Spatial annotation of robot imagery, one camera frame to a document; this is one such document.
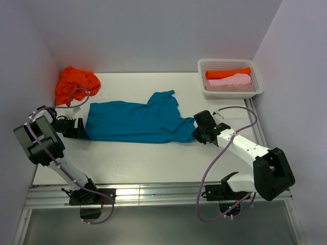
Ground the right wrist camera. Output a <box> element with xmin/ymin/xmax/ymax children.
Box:
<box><xmin>212</xmin><ymin>111</ymin><xmax>225</xmax><ymax>120</ymax></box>

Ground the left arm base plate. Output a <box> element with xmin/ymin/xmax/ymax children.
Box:
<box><xmin>69</xmin><ymin>188</ymin><xmax>116</xmax><ymax>206</ymax></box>

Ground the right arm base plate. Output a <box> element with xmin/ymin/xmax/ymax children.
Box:
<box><xmin>201</xmin><ymin>184</ymin><xmax>248</xmax><ymax>202</ymax></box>

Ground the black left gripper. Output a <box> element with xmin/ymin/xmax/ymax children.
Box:
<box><xmin>51</xmin><ymin>117</ymin><xmax>89</xmax><ymax>139</ymax></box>

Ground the blue t shirt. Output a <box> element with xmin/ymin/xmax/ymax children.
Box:
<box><xmin>85</xmin><ymin>90</ymin><xmax>195</xmax><ymax>143</ymax></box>

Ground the aluminium right rail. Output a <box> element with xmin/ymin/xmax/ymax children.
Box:
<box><xmin>244</xmin><ymin>99</ymin><xmax>268</xmax><ymax>147</ymax></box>

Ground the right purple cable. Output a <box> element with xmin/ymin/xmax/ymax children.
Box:
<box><xmin>196</xmin><ymin>106</ymin><xmax>258</xmax><ymax>223</ymax></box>

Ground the crumpled orange t shirt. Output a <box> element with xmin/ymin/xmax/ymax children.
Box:
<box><xmin>55</xmin><ymin>66</ymin><xmax>101</xmax><ymax>105</ymax></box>

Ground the aluminium front rail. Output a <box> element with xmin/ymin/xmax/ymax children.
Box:
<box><xmin>23</xmin><ymin>179</ymin><xmax>293</xmax><ymax>210</ymax></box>

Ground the rolled beige t shirt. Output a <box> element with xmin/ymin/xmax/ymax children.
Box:
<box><xmin>204</xmin><ymin>85</ymin><xmax>255</xmax><ymax>92</ymax></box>

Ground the rolled orange t shirt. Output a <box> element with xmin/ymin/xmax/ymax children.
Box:
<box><xmin>205</xmin><ymin>67</ymin><xmax>251</xmax><ymax>80</ymax></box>

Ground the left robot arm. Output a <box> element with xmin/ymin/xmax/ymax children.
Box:
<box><xmin>13</xmin><ymin>106</ymin><xmax>100</xmax><ymax>204</ymax></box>

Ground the white plastic basket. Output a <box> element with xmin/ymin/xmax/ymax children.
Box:
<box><xmin>198</xmin><ymin>59</ymin><xmax>264</xmax><ymax>100</ymax></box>

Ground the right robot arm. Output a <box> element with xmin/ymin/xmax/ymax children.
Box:
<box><xmin>192</xmin><ymin>110</ymin><xmax>295</xmax><ymax>201</ymax></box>

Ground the aluminium rail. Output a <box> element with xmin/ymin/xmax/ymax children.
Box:
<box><xmin>244</xmin><ymin>99</ymin><xmax>268</xmax><ymax>147</ymax></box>
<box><xmin>23</xmin><ymin>179</ymin><xmax>293</xmax><ymax>210</ymax></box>

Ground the rolled pink t shirt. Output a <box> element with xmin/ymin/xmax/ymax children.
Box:
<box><xmin>207</xmin><ymin>74</ymin><xmax>251</xmax><ymax>86</ymax></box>

